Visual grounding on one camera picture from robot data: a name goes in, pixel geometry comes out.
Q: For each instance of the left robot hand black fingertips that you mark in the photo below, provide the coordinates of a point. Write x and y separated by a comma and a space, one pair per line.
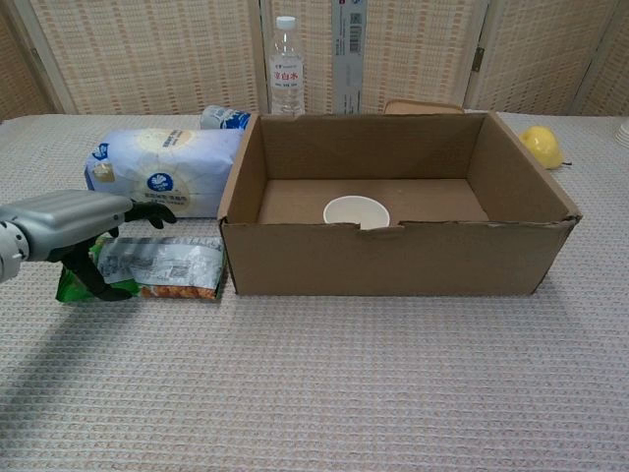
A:
69, 221

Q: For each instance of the light blue tissue pack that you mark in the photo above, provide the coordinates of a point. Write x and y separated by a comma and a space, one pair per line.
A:
167, 167

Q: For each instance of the green snack packet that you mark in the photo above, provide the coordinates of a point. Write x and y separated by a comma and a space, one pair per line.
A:
172, 268

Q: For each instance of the white paper cup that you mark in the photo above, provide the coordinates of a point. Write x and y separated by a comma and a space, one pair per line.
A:
356, 212

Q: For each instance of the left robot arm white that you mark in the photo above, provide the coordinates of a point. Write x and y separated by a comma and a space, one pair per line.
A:
9, 253

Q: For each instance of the brown cardboard box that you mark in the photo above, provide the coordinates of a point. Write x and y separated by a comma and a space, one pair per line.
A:
393, 260

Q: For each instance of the beige woven folding screen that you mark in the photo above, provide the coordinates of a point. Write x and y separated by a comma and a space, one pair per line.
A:
147, 54

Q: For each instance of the blue white drink can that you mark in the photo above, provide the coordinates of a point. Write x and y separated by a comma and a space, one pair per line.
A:
223, 119

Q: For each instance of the clear plastic water bottle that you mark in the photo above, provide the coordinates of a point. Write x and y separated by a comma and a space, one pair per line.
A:
287, 78

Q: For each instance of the white woven tablecloth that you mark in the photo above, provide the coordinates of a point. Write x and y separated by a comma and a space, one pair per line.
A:
314, 383

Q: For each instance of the brown paper bowl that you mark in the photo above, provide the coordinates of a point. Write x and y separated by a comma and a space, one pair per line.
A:
422, 106

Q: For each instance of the yellow pear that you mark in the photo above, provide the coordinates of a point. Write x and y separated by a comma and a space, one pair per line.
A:
543, 147

